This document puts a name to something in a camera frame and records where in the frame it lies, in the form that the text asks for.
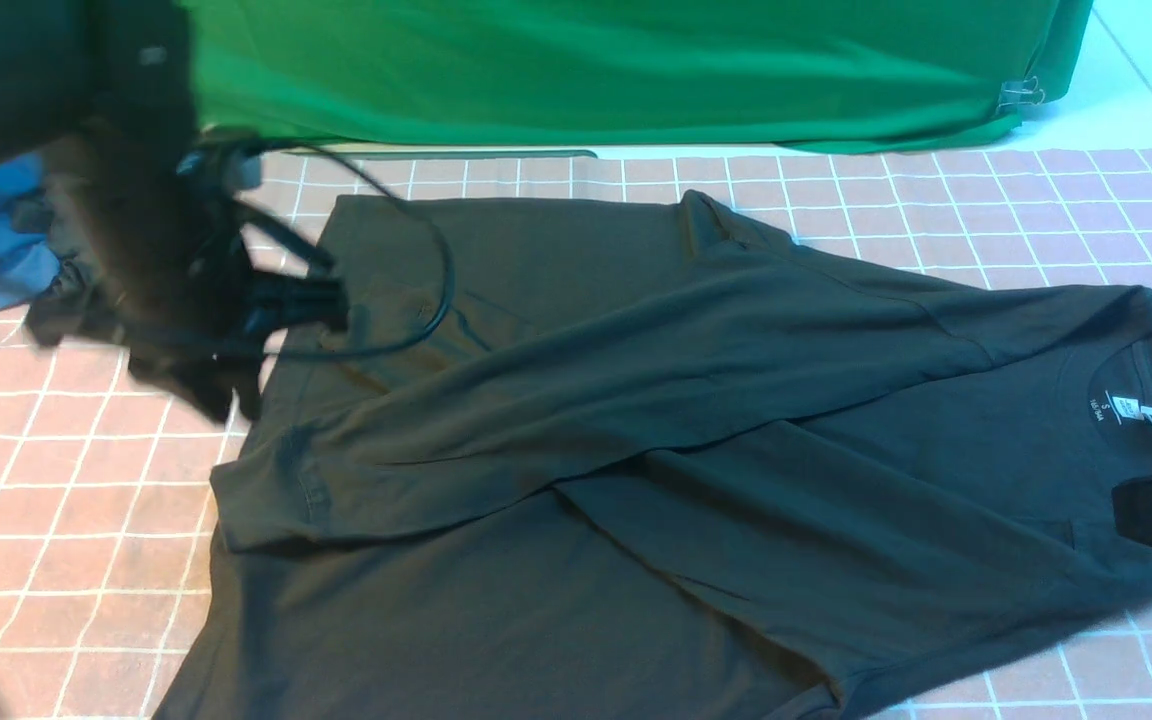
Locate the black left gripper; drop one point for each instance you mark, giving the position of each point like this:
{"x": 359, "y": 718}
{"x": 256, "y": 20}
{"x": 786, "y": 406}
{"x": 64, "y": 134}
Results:
{"x": 188, "y": 277}

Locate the gray long-sleeved shirt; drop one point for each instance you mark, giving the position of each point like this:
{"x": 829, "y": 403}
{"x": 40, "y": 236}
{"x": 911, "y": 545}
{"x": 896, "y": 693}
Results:
{"x": 663, "y": 462}

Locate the dark gray crumpled garment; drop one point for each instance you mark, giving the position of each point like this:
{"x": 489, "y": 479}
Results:
{"x": 82, "y": 225}

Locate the pink grid tablecloth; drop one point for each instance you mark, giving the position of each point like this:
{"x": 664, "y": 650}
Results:
{"x": 104, "y": 505}

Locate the green backdrop cloth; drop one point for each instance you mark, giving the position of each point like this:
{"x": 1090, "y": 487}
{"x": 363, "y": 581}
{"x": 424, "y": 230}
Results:
{"x": 851, "y": 77}

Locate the metal binder clip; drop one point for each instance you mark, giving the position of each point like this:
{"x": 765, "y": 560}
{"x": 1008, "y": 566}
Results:
{"x": 1016, "y": 95}

